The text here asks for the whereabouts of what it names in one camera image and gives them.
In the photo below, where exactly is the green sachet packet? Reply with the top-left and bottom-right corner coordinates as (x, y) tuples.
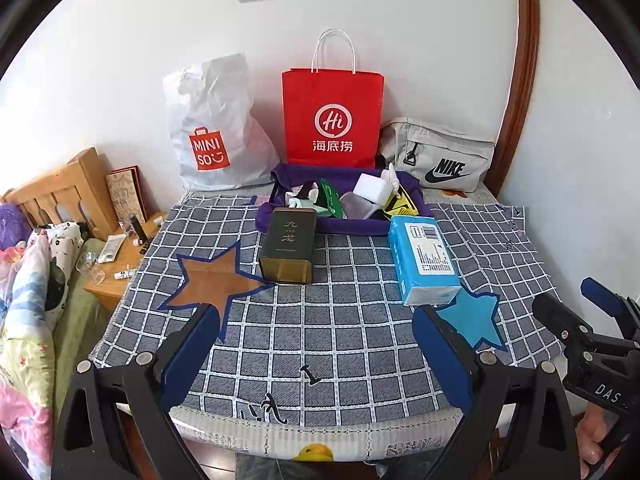
(319, 179), (345, 219)

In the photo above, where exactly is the clear plastic bag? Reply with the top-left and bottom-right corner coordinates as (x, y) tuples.
(340, 192), (381, 220)

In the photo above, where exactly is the grey Nike waist bag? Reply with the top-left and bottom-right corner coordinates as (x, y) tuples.
(380, 117), (495, 192)

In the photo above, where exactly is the brown wooden door frame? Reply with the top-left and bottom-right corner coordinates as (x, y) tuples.
(484, 0), (540, 196)

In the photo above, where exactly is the duck pattern bedsheet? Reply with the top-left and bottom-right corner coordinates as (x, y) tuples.
(170, 406), (462, 462)

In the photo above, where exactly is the wooden headboard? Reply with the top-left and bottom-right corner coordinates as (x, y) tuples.
(1, 148), (118, 240)

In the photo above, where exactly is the red paper shopping bag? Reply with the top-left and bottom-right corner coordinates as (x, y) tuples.
(281, 28), (385, 169)

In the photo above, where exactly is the yellow black pouch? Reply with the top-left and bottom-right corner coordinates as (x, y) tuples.
(383, 185), (420, 219)

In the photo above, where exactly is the blue tissue pack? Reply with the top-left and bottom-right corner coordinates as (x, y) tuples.
(388, 216), (461, 307)

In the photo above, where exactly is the white green sock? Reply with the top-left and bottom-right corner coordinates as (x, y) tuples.
(284, 181), (319, 209)

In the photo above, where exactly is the dark green tea tin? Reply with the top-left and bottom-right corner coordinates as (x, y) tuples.
(259, 207), (318, 284)

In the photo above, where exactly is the colourful bedding pile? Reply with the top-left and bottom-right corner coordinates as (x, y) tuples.
(1, 222), (110, 479)

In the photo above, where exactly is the grey checked cloth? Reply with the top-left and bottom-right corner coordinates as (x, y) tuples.
(91, 193), (562, 427)

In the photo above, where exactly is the wooden nightstand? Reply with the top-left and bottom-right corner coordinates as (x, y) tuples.
(84, 236), (142, 311)

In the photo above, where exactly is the person right hand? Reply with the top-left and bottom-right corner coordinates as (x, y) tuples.
(576, 403), (637, 479)

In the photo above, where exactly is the white tissue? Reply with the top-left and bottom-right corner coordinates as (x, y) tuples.
(381, 162), (400, 195)

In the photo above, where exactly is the blue paper star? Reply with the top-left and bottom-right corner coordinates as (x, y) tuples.
(436, 286), (506, 350)

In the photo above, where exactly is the white Miniso plastic bag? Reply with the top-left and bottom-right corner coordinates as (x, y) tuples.
(163, 53), (280, 191)

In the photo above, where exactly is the brown paper star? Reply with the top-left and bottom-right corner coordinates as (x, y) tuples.
(157, 240), (274, 341)

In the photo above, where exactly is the purple towel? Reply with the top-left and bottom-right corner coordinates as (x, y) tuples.
(254, 161), (434, 238)

